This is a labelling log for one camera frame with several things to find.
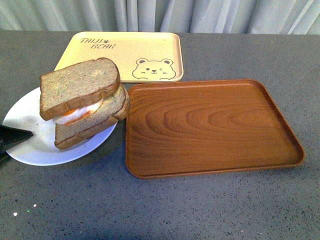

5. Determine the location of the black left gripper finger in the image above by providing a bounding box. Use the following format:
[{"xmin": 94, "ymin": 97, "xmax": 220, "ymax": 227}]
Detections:
[{"xmin": 0, "ymin": 124, "xmax": 34, "ymax": 165}]

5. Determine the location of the white round plate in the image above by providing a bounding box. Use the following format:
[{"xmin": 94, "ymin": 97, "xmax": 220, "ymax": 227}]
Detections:
[{"xmin": 2, "ymin": 88, "xmax": 116, "ymax": 166}]

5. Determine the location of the lowest bread slice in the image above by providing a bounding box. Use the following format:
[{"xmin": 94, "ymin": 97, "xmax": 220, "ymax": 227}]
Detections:
[{"xmin": 54, "ymin": 91, "xmax": 131, "ymax": 151}]

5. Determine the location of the fried egg toy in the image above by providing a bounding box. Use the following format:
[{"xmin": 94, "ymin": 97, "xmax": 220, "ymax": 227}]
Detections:
[{"xmin": 52, "ymin": 99, "xmax": 104, "ymax": 126}]

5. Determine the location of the yellow bear tray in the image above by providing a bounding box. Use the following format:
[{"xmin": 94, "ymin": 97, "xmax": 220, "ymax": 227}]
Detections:
[{"xmin": 55, "ymin": 31, "xmax": 184, "ymax": 83}]

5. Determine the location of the brown wood-grain tray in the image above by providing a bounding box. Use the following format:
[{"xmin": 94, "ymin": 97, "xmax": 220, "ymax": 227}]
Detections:
[{"xmin": 125, "ymin": 79, "xmax": 305, "ymax": 179}]

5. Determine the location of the grey pleated curtain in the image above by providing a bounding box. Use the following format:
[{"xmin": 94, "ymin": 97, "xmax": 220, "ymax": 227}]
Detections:
[{"xmin": 0, "ymin": 0, "xmax": 320, "ymax": 35}]

